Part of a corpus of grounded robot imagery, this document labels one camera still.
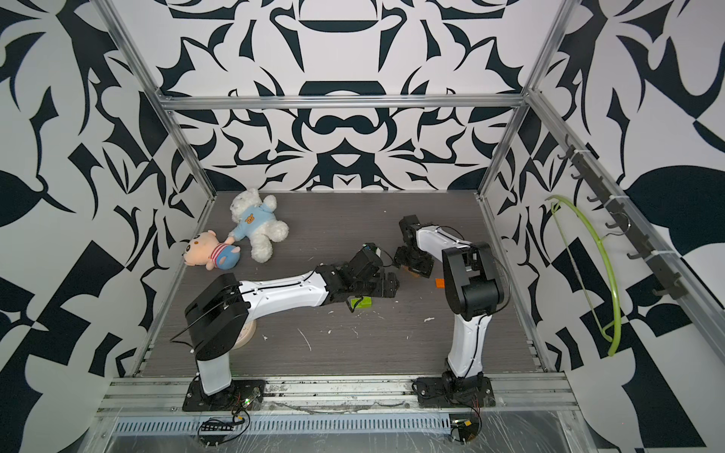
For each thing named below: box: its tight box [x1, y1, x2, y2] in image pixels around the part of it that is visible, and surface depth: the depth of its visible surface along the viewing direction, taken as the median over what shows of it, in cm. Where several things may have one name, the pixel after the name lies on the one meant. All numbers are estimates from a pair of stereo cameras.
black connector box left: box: [199, 424, 235, 447], surface depth 70 cm
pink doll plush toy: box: [183, 230, 242, 271], surface depth 95 cm
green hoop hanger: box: [544, 195, 624, 357], surface depth 67 cm
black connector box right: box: [450, 418, 482, 444], surface depth 73 cm
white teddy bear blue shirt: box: [227, 188, 289, 264], surface depth 103 cm
